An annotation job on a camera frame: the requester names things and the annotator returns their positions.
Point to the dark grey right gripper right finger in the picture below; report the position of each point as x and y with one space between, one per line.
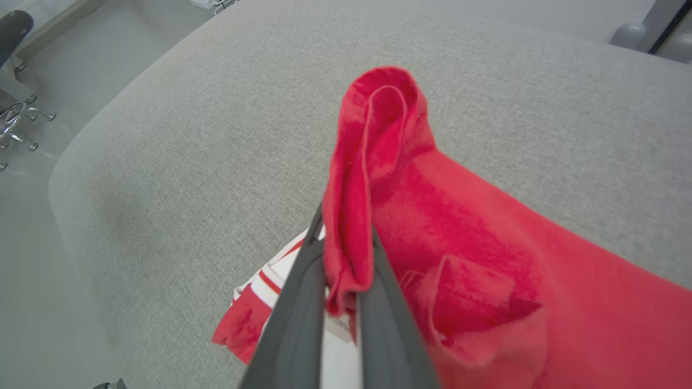
389 346

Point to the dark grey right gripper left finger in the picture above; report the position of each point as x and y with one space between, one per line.
292 346

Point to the red white basketball jersey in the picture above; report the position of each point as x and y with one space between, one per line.
486 243

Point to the white wheeled base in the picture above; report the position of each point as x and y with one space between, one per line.
208 4

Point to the dark grey office chair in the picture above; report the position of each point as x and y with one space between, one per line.
13 32

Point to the grey partition post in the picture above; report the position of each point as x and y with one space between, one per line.
678 51
627 35

